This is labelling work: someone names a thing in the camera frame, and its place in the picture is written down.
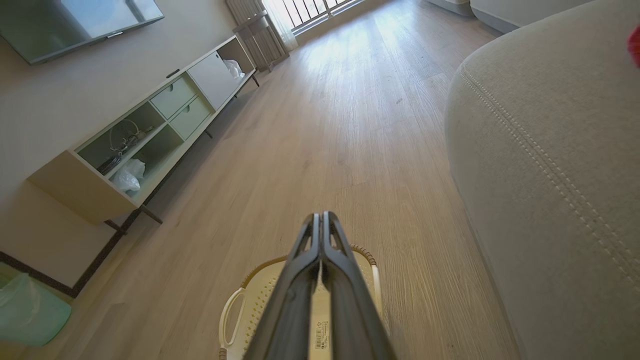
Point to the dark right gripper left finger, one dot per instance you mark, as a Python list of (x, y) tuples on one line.
[(292, 300)]

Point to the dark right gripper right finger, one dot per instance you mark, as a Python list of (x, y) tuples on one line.
[(350, 310)]

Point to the red and white garment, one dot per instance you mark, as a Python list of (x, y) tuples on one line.
[(635, 46)]

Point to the grey sofa armrest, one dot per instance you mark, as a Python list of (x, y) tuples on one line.
[(560, 175)]

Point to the white laundry basket brown rim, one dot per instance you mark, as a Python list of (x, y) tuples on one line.
[(250, 300)]

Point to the white plastic bag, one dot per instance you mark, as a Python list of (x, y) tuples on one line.
[(234, 69), (127, 176)]

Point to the dark flat object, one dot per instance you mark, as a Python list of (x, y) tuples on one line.
[(110, 164)]

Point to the white TV cabinet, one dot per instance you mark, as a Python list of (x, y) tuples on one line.
[(75, 187)]

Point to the small black remote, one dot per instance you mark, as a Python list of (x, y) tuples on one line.
[(173, 73)]

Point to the teal bin with liner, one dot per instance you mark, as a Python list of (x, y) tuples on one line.
[(30, 312)]

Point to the grey slatted panel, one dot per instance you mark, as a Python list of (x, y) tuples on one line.
[(260, 37)]

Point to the white sheer curtain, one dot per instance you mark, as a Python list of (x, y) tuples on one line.
[(280, 22)]

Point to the window with bars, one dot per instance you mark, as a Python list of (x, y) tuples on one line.
[(312, 10)]

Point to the flat screen television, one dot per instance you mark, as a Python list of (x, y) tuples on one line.
[(65, 22)]

